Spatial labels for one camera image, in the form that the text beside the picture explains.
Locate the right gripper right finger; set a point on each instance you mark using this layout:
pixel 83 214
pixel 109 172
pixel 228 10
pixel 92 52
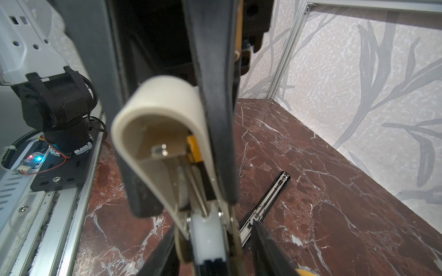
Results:
pixel 268 258

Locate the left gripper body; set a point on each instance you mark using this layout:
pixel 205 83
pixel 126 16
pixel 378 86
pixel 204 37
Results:
pixel 186 38

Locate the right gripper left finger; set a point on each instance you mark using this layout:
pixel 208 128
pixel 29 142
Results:
pixel 164 260

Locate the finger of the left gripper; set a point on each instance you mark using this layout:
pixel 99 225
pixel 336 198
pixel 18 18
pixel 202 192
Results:
pixel 89 25
pixel 211 27

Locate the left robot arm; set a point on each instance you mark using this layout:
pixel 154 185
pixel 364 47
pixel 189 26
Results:
pixel 57 100

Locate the yellow plastic tray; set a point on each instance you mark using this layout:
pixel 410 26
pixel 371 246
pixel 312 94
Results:
pixel 194 154

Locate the green circuit board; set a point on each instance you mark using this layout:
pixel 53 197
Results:
pixel 31 162

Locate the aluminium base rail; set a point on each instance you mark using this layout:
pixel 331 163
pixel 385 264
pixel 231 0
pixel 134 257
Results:
pixel 42 216

